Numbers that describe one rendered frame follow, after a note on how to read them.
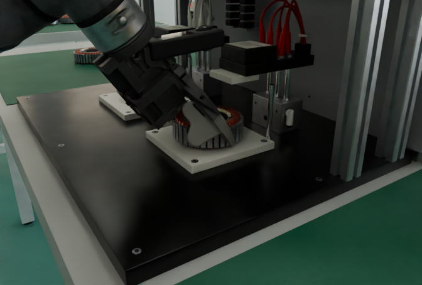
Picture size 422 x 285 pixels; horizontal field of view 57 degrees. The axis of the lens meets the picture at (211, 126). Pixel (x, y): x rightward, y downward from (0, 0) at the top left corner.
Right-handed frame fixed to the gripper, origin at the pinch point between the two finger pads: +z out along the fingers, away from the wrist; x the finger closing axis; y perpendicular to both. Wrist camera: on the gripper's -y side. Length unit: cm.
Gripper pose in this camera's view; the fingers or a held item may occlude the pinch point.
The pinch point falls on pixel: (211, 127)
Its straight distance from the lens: 61.3
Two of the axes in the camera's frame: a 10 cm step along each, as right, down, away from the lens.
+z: 4.8, 6.5, 6.0
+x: 5.5, 3.1, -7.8
